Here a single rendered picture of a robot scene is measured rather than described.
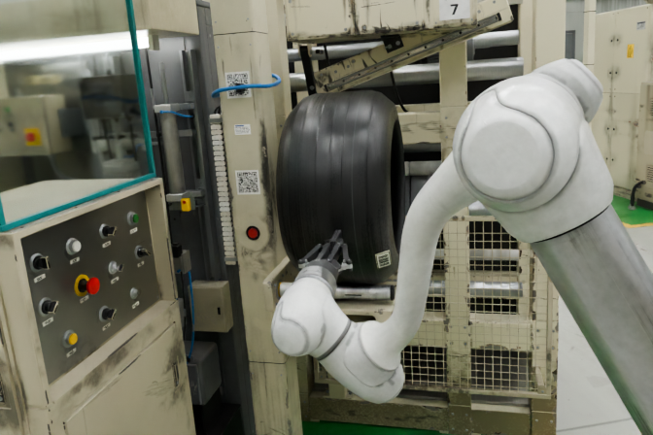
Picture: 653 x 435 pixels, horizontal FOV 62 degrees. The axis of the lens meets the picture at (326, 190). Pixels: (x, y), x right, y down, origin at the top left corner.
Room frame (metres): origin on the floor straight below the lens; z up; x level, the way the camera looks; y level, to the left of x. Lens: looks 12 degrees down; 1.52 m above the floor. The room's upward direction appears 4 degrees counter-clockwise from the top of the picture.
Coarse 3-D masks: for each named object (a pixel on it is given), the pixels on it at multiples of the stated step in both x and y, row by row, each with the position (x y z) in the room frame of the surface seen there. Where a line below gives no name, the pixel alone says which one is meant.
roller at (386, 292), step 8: (280, 288) 1.51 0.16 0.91; (336, 288) 1.47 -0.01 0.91; (344, 288) 1.46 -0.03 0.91; (352, 288) 1.46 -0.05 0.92; (360, 288) 1.45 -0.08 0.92; (368, 288) 1.45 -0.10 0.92; (376, 288) 1.44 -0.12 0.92; (384, 288) 1.44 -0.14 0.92; (392, 288) 1.43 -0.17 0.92; (280, 296) 1.52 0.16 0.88; (336, 296) 1.47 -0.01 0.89; (344, 296) 1.46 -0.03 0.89; (352, 296) 1.45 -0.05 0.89; (360, 296) 1.45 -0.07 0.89; (368, 296) 1.44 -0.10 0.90; (376, 296) 1.44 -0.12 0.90; (384, 296) 1.43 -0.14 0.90; (392, 296) 1.43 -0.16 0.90
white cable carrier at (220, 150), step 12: (216, 132) 1.64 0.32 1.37; (216, 144) 1.64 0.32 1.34; (216, 156) 1.64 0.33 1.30; (216, 168) 1.64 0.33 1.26; (228, 180) 1.68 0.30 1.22; (228, 192) 1.64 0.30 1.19; (228, 204) 1.63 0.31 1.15; (228, 216) 1.64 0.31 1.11; (228, 228) 1.64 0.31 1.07; (228, 240) 1.64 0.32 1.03; (228, 252) 1.64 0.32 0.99; (228, 264) 1.64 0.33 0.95
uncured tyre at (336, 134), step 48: (336, 96) 1.54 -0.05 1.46; (384, 96) 1.58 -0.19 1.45; (288, 144) 1.42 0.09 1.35; (336, 144) 1.38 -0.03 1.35; (384, 144) 1.39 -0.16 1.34; (288, 192) 1.37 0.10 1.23; (336, 192) 1.33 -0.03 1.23; (384, 192) 1.34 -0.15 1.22; (288, 240) 1.39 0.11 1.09; (384, 240) 1.35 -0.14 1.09
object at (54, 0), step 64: (0, 0) 1.09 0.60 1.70; (64, 0) 1.27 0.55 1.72; (128, 0) 1.51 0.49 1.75; (0, 64) 1.07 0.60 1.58; (64, 64) 1.24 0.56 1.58; (128, 64) 1.48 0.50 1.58; (0, 128) 1.04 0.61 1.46; (64, 128) 1.21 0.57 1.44; (128, 128) 1.44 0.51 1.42; (0, 192) 1.01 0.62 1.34; (64, 192) 1.17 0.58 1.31
